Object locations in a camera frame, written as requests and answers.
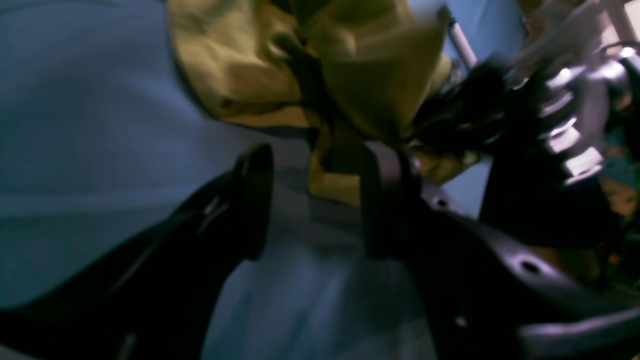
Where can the blue table cloth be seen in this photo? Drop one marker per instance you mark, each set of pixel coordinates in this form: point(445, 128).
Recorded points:
point(100, 139)

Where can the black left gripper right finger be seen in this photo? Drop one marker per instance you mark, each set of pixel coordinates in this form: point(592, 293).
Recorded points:
point(485, 295)

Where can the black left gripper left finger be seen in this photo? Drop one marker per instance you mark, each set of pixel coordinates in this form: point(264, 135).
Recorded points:
point(152, 297)

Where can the olive green t-shirt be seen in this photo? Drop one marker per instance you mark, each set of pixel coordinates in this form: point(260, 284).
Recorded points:
point(350, 70)

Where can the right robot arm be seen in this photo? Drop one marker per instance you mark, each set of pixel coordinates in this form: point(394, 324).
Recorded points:
point(544, 116)

